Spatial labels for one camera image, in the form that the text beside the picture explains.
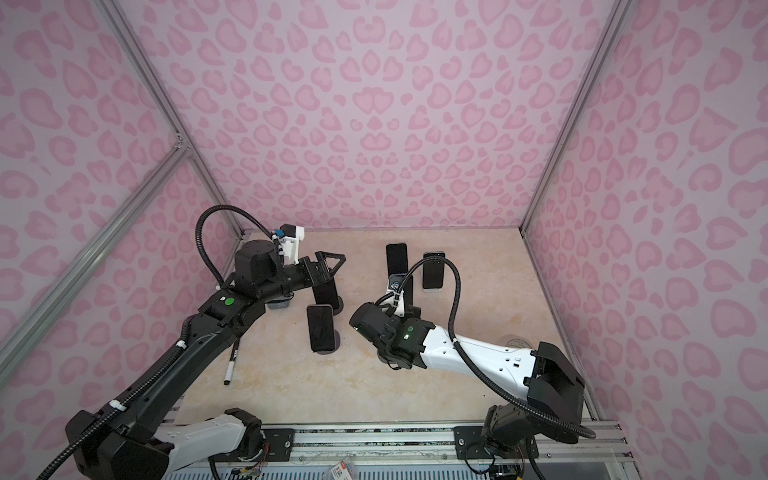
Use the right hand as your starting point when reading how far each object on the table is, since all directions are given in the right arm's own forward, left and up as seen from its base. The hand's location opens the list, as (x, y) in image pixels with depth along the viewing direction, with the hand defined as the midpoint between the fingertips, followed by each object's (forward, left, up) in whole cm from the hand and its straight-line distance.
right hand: (386, 310), depth 80 cm
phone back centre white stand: (+26, -2, -10) cm, 27 cm away
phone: (+10, +20, -9) cm, 24 cm away
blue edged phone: (-3, -6, +16) cm, 17 cm away
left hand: (+4, +11, +16) cm, 20 cm away
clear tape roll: (-3, -37, -13) cm, 39 cm away
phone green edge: (0, +19, -6) cm, 20 cm away
